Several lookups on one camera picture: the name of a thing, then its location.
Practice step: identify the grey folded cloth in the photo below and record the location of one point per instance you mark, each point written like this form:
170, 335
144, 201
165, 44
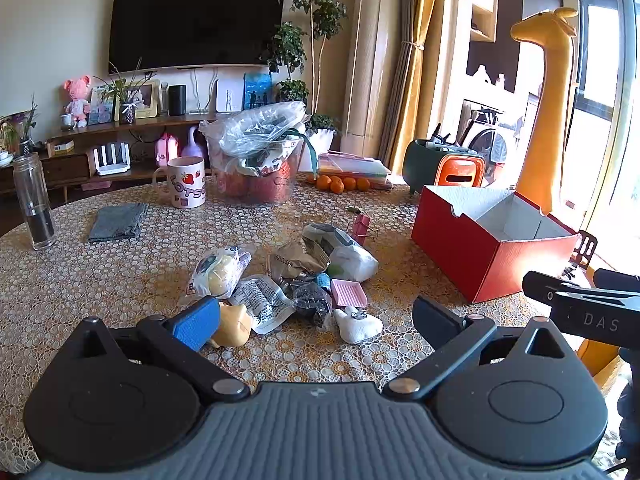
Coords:
117, 222

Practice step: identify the beige standing air conditioner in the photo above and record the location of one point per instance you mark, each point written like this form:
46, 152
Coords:
370, 50

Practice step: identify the blue picture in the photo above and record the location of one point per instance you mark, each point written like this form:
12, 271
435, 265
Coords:
257, 91

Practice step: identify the glass bottle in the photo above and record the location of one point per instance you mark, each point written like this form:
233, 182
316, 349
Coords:
34, 200

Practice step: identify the white washing machine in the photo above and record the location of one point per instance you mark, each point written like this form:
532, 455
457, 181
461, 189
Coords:
492, 147

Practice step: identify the small yellow white box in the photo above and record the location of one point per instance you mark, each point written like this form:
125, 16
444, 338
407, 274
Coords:
61, 147

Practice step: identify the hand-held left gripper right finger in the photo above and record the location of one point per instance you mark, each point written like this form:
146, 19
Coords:
436, 326

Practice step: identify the white pink printed mug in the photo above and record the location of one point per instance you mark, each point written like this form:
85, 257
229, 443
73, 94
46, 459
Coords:
187, 185

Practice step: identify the wooden wall shelf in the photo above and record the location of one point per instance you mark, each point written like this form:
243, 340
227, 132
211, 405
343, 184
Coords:
484, 5

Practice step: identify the dark foil packet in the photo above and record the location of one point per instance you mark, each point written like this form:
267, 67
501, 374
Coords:
310, 302

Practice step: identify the white photo frame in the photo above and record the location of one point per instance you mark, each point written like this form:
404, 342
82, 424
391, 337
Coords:
142, 97

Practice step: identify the yellow giraffe chair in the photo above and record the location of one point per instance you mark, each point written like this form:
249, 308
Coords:
547, 110

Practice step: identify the silver printed packet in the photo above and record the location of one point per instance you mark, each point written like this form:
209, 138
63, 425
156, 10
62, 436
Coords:
262, 302

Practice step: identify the pink toy lamp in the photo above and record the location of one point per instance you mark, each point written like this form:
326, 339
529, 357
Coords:
167, 150

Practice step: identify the yellow white round packet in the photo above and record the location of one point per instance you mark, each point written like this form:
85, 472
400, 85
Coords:
217, 272

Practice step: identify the wooden tv cabinet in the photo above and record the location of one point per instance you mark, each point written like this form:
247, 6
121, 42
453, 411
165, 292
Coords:
75, 167

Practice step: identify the white green snack packet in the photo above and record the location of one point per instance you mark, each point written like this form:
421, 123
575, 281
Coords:
345, 255

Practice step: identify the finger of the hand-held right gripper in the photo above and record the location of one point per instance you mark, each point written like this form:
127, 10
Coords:
620, 280
540, 287

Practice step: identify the window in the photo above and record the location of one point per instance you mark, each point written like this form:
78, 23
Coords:
600, 60

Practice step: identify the purple toy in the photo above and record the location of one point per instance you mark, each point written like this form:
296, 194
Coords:
194, 145

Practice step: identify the green orange tissue box organizer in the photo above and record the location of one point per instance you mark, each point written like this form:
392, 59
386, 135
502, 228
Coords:
457, 170

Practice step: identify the white antenna router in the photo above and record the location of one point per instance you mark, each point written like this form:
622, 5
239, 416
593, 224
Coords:
112, 160

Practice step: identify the brown snack packet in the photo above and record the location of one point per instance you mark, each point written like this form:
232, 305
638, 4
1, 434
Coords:
292, 262

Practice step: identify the small potted grass plant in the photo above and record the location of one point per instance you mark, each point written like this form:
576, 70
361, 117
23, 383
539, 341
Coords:
127, 112

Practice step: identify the yellow curtain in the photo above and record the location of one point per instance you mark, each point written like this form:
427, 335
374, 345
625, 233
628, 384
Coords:
420, 60

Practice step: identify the white detergent bottle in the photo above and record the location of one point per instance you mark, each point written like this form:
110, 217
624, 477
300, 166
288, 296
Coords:
481, 76

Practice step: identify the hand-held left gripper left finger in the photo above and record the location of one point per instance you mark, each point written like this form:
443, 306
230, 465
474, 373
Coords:
195, 327

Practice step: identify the potted plant in glass vase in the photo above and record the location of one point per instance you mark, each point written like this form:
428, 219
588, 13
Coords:
25, 135

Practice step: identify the pink doll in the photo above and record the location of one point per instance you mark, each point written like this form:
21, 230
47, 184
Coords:
77, 97

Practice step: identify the black speaker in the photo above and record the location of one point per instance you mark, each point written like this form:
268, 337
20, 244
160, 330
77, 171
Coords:
177, 100

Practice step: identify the pink ridged soap dish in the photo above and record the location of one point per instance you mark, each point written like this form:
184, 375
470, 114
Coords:
347, 293

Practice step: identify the black television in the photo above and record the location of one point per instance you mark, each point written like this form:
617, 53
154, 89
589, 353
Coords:
195, 22

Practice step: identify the beige toy figure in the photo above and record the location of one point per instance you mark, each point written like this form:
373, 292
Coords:
235, 327

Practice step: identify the pink binder clip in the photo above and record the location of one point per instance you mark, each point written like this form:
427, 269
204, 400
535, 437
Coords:
361, 227

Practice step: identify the small white bottle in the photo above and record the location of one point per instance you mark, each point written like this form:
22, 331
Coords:
500, 80

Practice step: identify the red cardboard box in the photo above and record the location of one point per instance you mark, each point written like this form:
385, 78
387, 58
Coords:
460, 255

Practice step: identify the stack of clear storage cases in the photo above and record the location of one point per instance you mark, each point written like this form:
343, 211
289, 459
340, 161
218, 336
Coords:
355, 165

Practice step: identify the small blue packet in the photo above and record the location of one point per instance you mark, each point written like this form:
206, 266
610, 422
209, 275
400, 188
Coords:
323, 280

